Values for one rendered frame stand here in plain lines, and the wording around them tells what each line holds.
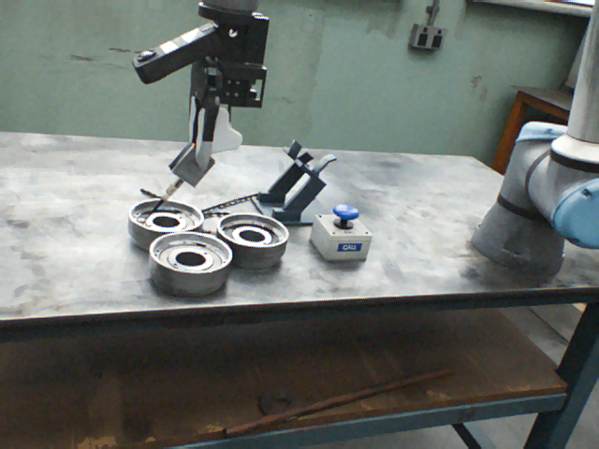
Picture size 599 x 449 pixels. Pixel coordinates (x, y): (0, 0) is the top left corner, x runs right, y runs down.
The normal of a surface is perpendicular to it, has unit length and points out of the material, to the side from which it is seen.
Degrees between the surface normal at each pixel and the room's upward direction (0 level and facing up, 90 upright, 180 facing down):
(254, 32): 90
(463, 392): 0
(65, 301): 0
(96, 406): 0
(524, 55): 90
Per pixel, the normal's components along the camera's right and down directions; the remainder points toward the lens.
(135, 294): 0.18, -0.89
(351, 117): 0.33, 0.45
